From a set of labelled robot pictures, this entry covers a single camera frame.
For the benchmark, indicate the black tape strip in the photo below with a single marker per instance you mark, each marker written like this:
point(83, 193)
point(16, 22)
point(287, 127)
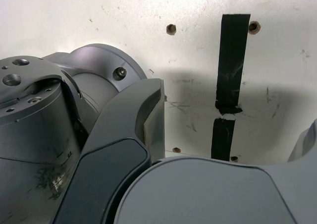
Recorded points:
point(231, 60)

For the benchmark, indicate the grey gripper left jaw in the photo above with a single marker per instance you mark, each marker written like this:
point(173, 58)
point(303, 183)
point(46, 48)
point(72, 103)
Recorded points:
point(111, 164)

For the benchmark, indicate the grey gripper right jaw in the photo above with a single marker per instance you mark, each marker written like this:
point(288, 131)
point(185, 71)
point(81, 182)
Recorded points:
point(210, 196)

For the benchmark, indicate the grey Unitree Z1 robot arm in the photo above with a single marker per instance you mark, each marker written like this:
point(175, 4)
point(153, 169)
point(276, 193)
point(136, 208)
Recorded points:
point(37, 125)

